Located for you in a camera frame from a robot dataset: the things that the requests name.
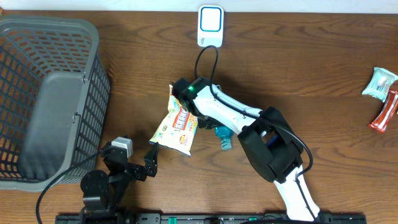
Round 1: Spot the yellow snack bag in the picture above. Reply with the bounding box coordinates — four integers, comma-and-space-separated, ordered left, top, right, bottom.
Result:
149, 85, 198, 157

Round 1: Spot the grey plastic shopping basket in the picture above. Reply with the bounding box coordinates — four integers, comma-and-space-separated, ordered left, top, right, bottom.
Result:
1, 15, 110, 192

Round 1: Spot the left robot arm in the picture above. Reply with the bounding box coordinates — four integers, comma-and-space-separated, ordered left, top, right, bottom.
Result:
80, 142, 159, 224

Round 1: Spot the black right camera cable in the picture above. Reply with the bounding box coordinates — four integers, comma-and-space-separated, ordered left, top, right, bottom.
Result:
193, 45, 314, 222

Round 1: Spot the orange snack bar wrapper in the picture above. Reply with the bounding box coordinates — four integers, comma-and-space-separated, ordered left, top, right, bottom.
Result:
368, 90, 397, 133

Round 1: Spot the black camera cable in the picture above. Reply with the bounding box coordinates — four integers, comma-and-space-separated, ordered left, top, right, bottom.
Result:
35, 151, 103, 224
193, 45, 314, 222

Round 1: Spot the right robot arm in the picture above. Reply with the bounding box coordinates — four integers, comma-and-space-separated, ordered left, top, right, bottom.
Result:
172, 77, 320, 222

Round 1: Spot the blue mouthwash bottle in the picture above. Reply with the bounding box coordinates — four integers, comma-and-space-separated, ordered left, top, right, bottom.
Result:
215, 126, 234, 151

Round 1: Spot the black left camera cable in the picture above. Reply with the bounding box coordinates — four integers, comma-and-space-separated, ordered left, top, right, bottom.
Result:
35, 151, 103, 224

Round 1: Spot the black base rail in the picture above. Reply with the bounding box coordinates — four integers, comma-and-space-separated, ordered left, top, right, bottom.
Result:
55, 213, 367, 224

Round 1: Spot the light green wet wipes pack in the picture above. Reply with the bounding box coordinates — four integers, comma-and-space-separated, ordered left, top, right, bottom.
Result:
362, 67, 397, 103

